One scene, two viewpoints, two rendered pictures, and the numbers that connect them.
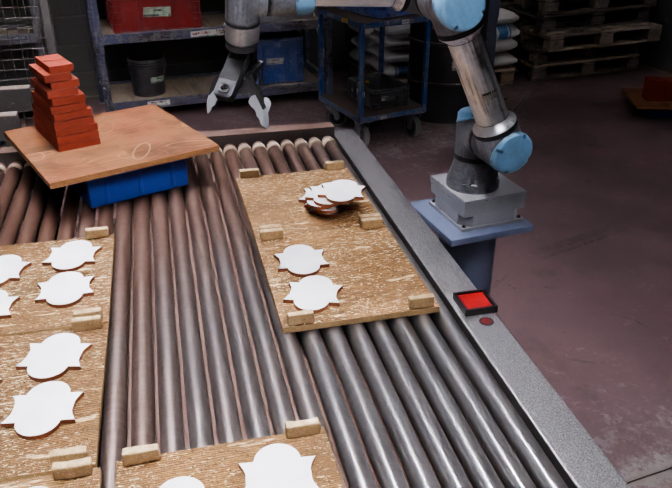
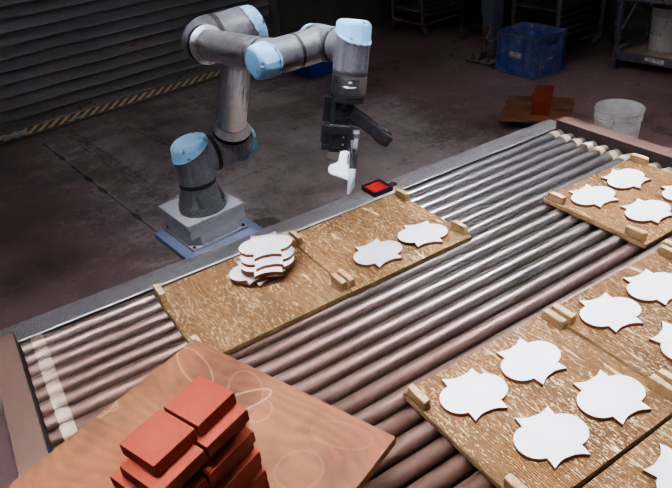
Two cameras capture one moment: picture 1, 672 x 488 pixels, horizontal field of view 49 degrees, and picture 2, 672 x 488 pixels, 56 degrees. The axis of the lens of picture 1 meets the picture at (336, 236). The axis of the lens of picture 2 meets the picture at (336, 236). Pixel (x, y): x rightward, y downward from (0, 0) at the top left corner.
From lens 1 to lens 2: 250 cm
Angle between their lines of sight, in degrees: 88
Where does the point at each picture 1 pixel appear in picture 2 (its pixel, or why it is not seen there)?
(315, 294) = (425, 231)
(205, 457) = (607, 220)
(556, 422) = (466, 156)
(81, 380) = (612, 289)
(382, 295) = (400, 212)
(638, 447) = not seen: hidden behind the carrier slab
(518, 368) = (431, 169)
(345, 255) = (353, 239)
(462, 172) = (217, 192)
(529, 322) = not seen: hidden behind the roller
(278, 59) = not seen: outside the picture
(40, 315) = (577, 356)
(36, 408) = (659, 287)
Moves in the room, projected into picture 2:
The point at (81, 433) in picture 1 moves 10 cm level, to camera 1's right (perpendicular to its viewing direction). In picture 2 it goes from (648, 265) to (620, 246)
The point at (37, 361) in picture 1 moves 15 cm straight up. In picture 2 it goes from (626, 314) to (637, 259)
